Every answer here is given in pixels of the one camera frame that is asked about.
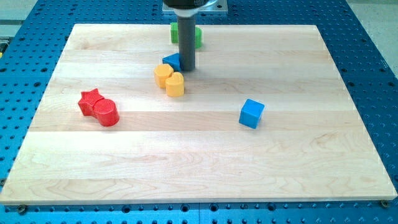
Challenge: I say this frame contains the black robot arm end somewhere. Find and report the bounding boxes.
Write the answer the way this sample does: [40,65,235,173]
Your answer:
[163,0,217,17]

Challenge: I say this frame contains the blue cube block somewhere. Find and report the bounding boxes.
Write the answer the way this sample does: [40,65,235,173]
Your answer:
[239,99,265,129]

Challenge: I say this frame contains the yellow heart block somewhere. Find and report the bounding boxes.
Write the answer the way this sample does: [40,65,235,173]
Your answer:
[165,72,185,97]

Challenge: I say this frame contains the yellow hexagon block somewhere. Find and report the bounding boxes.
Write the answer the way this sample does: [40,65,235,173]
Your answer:
[154,63,174,88]

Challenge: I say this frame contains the blue triangle block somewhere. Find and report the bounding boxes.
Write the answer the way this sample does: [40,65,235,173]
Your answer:
[162,53,181,72]

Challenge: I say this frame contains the light wooden board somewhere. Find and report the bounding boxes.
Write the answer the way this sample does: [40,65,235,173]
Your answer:
[1,24,397,205]

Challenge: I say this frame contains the green round block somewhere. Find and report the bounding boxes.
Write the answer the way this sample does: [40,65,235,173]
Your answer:
[195,27,202,49]

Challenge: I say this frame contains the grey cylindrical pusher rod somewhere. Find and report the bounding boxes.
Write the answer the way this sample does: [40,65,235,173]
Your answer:
[177,16,195,71]

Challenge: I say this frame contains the green square block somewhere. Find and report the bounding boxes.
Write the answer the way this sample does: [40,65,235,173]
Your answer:
[170,22,178,44]

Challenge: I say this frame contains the red cylinder block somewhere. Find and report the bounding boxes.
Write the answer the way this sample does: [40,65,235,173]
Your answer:
[93,99,119,126]

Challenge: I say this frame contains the silver robot mounting plate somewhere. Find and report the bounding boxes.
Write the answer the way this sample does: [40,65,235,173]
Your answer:
[162,0,228,15]

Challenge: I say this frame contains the red star block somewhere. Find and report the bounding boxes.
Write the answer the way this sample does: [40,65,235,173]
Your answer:
[78,88,104,116]

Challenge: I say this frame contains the left board clamp screw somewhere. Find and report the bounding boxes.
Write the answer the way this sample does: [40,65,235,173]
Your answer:
[16,205,28,215]

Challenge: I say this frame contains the board clamp screw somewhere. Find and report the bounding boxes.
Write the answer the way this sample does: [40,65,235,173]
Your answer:
[16,205,28,215]
[379,200,389,208]

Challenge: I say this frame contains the right board clamp screw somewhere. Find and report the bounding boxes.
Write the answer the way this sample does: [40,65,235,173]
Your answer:
[379,200,389,208]

